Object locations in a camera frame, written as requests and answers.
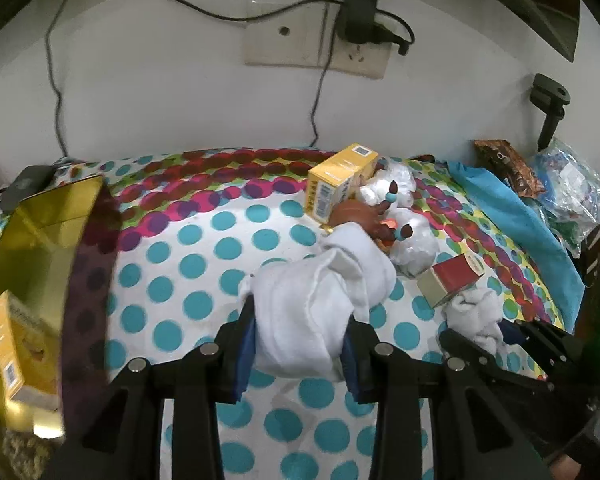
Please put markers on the yellow carton box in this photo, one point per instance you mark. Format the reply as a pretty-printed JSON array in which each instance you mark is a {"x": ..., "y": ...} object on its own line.
[
  {"x": 337, "y": 180},
  {"x": 22, "y": 345}
]

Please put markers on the white wall socket plate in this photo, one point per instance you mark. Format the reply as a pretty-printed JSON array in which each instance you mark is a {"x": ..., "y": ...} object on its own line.
[{"x": 290, "y": 35}]

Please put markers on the large white sock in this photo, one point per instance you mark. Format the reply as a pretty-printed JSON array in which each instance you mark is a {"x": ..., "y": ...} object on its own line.
[{"x": 310, "y": 305}]

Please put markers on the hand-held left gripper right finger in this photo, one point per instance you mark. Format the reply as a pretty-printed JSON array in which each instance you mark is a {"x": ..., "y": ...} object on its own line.
[{"x": 354, "y": 367}]

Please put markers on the black wall mount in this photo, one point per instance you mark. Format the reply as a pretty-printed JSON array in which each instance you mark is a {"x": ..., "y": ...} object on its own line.
[{"x": 550, "y": 97}]

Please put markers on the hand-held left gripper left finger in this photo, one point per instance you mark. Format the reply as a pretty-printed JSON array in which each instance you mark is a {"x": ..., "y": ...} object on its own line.
[{"x": 245, "y": 355}]

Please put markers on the red and white small box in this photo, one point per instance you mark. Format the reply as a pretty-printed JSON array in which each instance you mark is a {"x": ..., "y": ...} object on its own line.
[{"x": 452, "y": 280}]

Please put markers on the black charger adapter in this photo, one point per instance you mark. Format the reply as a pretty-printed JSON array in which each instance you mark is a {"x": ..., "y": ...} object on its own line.
[{"x": 360, "y": 7}]

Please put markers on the gold storage box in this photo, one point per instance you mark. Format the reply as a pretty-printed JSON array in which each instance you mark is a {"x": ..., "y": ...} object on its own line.
[{"x": 35, "y": 240}]

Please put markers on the small white sock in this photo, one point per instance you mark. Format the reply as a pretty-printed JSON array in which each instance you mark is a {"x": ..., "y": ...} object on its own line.
[{"x": 475, "y": 317}]

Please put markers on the brown snack packet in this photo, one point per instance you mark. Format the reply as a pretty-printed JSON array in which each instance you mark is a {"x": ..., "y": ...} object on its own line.
[{"x": 512, "y": 165}]

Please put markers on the clear bag of blue packets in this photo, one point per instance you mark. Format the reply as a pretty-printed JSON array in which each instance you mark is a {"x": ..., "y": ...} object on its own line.
[{"x": 575, "y": 190}]

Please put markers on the dark wooden frame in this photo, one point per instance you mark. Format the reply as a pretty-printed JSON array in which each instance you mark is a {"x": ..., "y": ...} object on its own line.
[{"x": 535, "y": 0}]

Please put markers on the blue cloth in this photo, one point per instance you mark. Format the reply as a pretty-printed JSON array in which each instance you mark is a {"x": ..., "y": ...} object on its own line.
[{"x": 525, "y": 230}]

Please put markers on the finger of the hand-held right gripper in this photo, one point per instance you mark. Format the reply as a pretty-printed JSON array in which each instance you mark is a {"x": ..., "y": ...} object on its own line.
[
  {"x": 475, "y": 352},
  {"x": 540, "y": 337}
]

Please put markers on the grey flat device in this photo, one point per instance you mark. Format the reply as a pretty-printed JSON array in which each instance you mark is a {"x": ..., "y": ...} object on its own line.
[{"x": 27, "y": 185}]

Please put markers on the polka dot bed sheet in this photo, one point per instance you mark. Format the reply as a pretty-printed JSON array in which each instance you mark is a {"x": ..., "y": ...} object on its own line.
[{"x": 195, "y": 260}]

